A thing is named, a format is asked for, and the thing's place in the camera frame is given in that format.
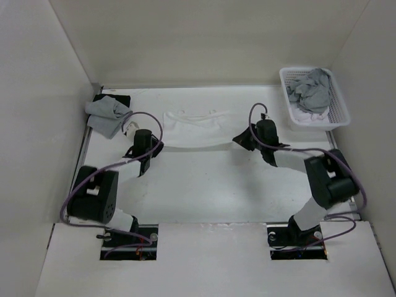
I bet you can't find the white plastic laundry basket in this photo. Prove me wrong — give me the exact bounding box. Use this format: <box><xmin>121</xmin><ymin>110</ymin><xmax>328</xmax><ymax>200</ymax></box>
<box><xmin>279</xmin><ymin>67</ymin><xmax>351</xmax><ymax>131</ymax></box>

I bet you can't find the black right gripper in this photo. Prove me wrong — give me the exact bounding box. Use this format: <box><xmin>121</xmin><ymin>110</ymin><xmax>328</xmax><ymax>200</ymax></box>
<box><xmin>233</xmin><ymin>123</ymin><xmax>265</xmax><ymax>152</ymax></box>

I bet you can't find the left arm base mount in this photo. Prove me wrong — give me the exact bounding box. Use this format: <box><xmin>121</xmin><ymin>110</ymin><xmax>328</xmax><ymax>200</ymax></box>
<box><xmin>97</xmin><ymin>225</ymin><xmax>159</xmax><ymax>261</ymax></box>

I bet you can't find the folded grey tank top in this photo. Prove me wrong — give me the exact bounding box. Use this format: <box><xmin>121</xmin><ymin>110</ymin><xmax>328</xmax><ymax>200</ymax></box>
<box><xmin>85</xmin><ymin>95</ymin><xmax>131</xmax><ymax>139</ymax></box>

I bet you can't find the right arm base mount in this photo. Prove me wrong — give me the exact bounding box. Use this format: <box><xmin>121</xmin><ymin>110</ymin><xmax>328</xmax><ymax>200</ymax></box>
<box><xmin>267</xmin><ymin>224</ymin><xmax>327</xmax><ymax>260</ymax></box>

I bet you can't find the grey tank top in basket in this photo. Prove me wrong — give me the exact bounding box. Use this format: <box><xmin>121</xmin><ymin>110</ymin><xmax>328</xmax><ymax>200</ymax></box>
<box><xmin>286</xmin><ymin>68</ymin><xmax>330</xmax><ymax>114</ymax></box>

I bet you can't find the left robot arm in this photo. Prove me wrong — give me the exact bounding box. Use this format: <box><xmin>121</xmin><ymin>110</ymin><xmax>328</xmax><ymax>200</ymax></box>
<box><xmin>66</xmin><ymin>129</ymin><xmax>164</xmax><ymax>247</ymax></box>

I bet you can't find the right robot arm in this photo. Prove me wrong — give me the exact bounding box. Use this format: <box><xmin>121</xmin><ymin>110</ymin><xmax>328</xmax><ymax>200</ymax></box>
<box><xmin>233</xmin><ymin>119</ymin><xmax>359</xmax><ymax>245</ymax></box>

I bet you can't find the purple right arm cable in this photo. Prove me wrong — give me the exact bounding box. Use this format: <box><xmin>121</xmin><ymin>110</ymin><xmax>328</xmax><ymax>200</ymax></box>
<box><xmin>249</xmin><ymin>103</ymin><xmax>368</xmax><ymax>251</ymax></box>

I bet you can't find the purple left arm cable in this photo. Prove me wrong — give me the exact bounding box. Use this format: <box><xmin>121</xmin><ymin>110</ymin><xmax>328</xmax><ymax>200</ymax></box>
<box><xmin>59</xmin><ymin>111</ymin><xmax>165</xmax><ymax>260</ymax></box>

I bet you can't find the white tank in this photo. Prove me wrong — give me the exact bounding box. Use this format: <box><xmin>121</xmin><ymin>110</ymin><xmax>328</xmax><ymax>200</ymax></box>
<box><xmin>291</xmin><ymin>105</ymin><xmax>330</xmax><ymax>123</ymax></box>
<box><xmin>162</xmin><ymin>111</ymin><xmax>246</xmax><ymax>149</ymax></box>

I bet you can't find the white tank top in basket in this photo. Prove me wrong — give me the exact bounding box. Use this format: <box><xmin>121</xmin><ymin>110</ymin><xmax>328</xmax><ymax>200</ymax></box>
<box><xmin>291</xmin><ymin>105</ymin><xmax>330</xmax><ymax>123</ymax></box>

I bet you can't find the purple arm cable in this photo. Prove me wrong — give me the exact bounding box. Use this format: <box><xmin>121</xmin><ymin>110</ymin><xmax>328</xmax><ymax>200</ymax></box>
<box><xmin>59</xmin><ymin>111</ymin><xmax>165</xmax><ymax>260</ymax></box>
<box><xmin>249</xmin><ymin>103</ymin><xmax>368</xmax><ymax>251</ymax></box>

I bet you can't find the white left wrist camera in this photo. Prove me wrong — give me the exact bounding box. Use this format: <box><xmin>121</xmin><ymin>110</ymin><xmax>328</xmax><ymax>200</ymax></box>
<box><xmin>121</xmin><ymin>121</ymin><xmax>139</xmax><ymax>139</ymax></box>

